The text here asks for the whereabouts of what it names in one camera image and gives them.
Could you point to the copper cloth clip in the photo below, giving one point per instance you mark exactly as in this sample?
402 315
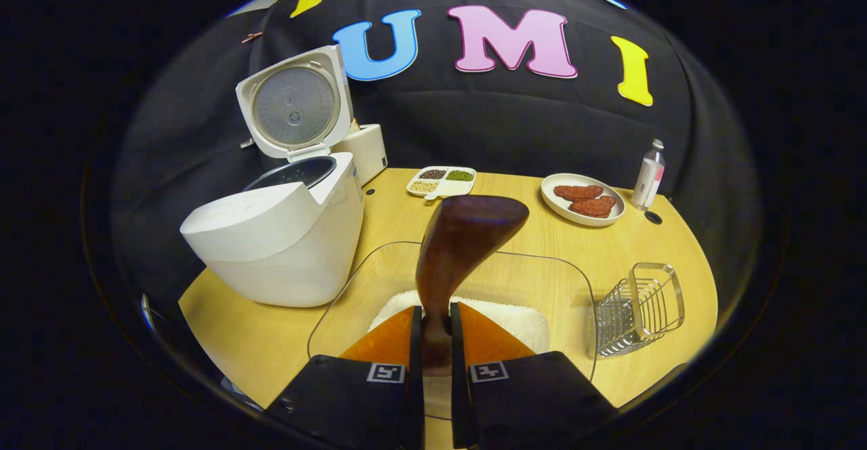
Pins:
252 37

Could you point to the white round plate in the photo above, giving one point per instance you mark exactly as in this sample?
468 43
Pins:
552 206

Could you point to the black backdrop cloth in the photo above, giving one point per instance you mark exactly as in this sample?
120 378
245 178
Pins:
508 118

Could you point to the clear bottle with pink label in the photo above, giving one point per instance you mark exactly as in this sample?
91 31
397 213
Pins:
648 179

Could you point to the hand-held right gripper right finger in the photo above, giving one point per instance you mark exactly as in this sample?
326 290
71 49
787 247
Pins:
521 396

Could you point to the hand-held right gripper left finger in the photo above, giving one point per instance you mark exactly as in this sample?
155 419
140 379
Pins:
366 402

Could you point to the white rice cooker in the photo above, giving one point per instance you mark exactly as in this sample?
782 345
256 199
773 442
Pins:
271 253

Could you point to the white divided grain dish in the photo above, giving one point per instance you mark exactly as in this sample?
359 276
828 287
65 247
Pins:
447 187

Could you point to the brown wooden spoon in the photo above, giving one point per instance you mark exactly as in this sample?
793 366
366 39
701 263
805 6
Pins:
467 233

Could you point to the red meat piece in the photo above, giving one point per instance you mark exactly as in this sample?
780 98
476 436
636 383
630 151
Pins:
595 207
579 192

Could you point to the white toaster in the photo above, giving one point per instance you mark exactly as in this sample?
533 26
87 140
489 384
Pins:
369 152

